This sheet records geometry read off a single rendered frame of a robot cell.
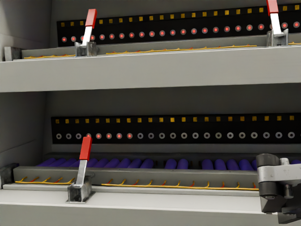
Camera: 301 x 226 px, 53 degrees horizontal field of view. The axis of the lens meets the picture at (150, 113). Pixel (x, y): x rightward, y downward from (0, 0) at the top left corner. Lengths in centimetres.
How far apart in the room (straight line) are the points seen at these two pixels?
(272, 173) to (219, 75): 23
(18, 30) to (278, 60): 44
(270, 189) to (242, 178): 26
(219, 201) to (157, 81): 18
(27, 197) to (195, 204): 23
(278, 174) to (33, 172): 41
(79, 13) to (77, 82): 29
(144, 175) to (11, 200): 19
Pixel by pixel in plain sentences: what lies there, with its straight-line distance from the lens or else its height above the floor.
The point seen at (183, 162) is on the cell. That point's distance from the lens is 52.
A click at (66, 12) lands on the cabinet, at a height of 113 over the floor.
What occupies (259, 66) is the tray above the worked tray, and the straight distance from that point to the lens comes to 41.
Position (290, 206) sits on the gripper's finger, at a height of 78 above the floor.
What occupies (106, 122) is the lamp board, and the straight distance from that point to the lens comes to 58.
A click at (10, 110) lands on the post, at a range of 58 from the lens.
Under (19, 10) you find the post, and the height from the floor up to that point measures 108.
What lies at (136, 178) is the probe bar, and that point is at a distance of 46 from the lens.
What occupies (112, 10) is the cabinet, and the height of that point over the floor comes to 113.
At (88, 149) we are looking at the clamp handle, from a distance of 45.
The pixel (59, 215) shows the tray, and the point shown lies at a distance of 44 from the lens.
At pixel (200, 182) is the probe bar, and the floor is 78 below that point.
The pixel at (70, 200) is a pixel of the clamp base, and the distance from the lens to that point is 43.
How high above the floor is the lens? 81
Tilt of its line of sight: 9 degrees up
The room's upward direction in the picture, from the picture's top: 1 degrees clockwise
